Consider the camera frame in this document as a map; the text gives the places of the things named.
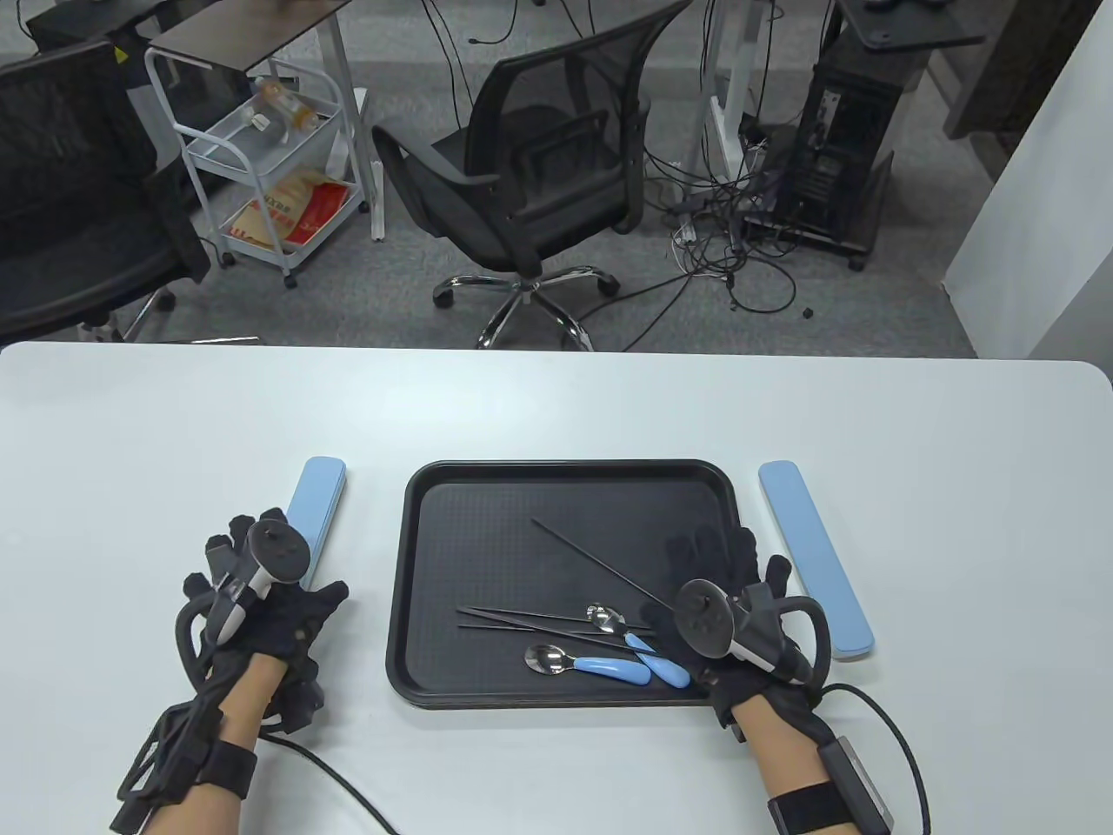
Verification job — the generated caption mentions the person's left hand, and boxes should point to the person's left hand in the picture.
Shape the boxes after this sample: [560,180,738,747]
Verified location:
[180,509,350,675]

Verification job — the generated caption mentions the person's right hand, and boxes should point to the person's right hand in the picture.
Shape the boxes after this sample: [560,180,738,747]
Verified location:
[643,526,831,730]

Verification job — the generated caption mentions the blue lid lunch box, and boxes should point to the blue lid lunch box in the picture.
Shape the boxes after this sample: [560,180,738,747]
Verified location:
[758,461,876,660]
[284,457,348,592]

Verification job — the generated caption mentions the black chopstick utensil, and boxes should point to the black chopstick utensil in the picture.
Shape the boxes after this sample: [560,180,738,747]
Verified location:
[531,518,677,613]
[458,608,627,629]
[500,613,662,651]
[458,623,657,634]

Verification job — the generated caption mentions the blue handled spoon utensil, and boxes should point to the blue handled spoon utensil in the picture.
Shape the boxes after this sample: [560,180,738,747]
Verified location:
[586,605,692,690]
[523,644,653,686]

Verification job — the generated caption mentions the person's right forearm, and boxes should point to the person's right forearm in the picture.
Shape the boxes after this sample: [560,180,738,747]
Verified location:
[730,691,870,835]

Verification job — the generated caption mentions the person's left forearm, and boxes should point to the person's left forearm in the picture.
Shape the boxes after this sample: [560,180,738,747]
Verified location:
[143,652,288,835]

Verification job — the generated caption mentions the grey and white handheld controller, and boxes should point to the grey and white handheld controller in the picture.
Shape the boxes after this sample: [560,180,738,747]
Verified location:
[207,519,310,646]
[674,577,833,690]

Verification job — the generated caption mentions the black glove connector block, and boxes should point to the black glove connector block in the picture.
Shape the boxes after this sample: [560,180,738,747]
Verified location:
[278,661,328,736]

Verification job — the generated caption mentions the black plastic tray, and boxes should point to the black plastic tray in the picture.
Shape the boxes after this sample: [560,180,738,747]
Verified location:
[385,459,744,711]

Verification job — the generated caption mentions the black mesh back office chair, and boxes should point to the black mesh back office chair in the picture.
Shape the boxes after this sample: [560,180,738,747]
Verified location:
[372,0,692,351]

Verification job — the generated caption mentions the red and tan paper bag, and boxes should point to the red and tan paper bag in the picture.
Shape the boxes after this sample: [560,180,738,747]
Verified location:
[228,170,353,249]

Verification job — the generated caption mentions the black padded office chair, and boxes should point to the black padded office chair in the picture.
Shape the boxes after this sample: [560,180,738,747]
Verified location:
[0,39,212,344]

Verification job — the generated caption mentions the black computer tower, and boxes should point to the black computer tower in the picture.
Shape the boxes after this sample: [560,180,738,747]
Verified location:
[770,35,923,272]

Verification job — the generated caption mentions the white utility cart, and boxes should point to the white utility cart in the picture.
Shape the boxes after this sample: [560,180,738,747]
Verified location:
[143,48,370,290]

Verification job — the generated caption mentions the clear bottle orange liquid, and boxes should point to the clear bottle orange liquid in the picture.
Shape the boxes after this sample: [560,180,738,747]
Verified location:
[252,77,318,133]

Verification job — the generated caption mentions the dark round edged desk top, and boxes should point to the dark round edged desk top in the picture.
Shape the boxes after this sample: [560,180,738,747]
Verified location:
[835,0,988,51]

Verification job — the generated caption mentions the dark wooden panel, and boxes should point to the dark wooden panel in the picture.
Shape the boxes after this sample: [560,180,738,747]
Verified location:
[943,0,1103,179]

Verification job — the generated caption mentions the black glove cable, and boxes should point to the black glove cable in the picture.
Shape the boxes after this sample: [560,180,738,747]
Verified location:
[817,683,933,835]
[261,731,405,835]

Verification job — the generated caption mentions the black wrist strap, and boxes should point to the black wrist strap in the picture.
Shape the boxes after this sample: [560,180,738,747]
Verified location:
[765,781,857,835]
[193,739,259,805]

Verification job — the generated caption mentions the black wrist camera frame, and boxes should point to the black wrist camera frame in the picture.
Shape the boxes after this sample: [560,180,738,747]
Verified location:
[110,703,227,835]

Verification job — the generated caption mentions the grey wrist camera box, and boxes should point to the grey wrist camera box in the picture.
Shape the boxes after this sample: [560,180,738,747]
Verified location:
[817,735,896,832]

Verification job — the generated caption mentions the tangle of black cables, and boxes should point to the tangle of black cables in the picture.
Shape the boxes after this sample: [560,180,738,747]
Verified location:
[643,122,823,318]

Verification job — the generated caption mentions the white desk leg frame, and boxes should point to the white desk leg frame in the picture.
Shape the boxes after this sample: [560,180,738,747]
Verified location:
[687,0,775,188]

